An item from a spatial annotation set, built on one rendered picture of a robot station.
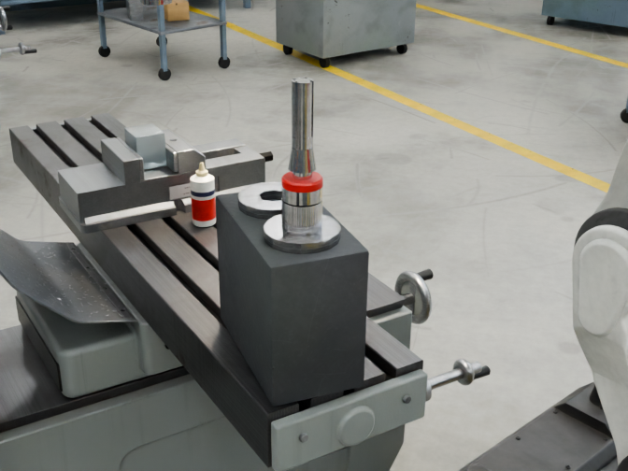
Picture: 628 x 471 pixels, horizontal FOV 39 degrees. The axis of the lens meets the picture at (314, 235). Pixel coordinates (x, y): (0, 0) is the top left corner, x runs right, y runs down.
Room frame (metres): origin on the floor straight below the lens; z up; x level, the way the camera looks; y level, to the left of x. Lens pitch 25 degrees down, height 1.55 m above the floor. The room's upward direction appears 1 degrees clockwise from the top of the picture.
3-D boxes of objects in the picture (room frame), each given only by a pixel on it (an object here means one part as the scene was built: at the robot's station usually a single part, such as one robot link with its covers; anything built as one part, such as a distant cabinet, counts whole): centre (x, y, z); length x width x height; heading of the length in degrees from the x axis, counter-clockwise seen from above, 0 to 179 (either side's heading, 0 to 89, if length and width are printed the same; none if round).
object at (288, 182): (0.94, 0.01, 1.17); 0.05 x 0.05 x 0.01
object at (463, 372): (1.54, -0.28, 0.49); 0.22 x 0.06 x 0.06; 121
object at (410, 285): (1.65, -0.18, 0.61); 0.16 x 0.12 x 0.12; 121
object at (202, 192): (1.38, 0.19, 0.97); 0.04 x 0.04 x 0.11
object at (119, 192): (1.48, 0.27, 0.97); 0.35 x 0.15 x 0.11; 120
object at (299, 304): (0.99, 0.03, 1.01); 0.22 x 0.12 x 0.20; 22
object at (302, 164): (0.94, 0.01, 1.23); 0.03 x 0.03 x 0.11
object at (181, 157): (1.50, 0.25, 1.00); 0.12 x 0.06 x 0.04; 30
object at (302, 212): (0.94, 0.01, 1.14); 0.05 x 0.05 x 0.05
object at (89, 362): (1.39, 0.24, 0.77); 0.50 x 0.35 x 0.12; 121
